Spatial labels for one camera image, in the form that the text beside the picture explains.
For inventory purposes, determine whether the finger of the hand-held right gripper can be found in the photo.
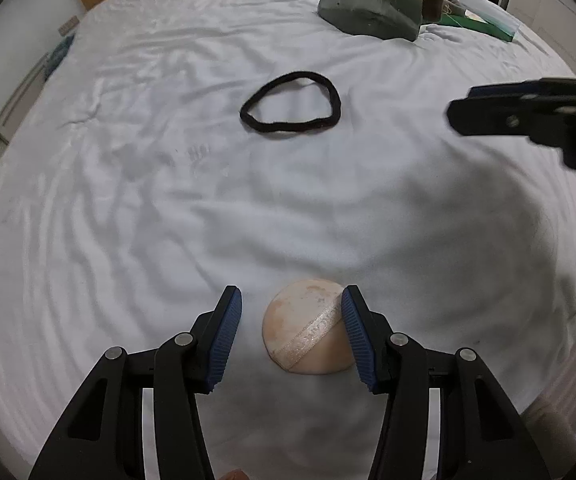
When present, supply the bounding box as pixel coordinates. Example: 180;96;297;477
468;79;576;102
446;95;569;137

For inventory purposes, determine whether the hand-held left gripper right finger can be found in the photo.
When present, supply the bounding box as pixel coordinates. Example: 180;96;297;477
341;285;551;480

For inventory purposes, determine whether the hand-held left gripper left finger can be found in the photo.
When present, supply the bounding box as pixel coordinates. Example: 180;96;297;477
28;285;243;480

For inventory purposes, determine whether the beige powder puff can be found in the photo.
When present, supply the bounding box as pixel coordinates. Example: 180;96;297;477
262;280;356;375

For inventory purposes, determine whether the clear plastic zip bag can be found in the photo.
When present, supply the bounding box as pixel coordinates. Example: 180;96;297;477
447;0;520;41

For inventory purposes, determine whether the bed with white sheet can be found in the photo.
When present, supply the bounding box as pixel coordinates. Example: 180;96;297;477
0;0;576;480

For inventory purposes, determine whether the black hair band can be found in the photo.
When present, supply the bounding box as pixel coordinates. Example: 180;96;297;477
240;71;343;136

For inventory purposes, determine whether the blue cloth on nightstand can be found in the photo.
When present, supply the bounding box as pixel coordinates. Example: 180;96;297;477
42;34;77;77

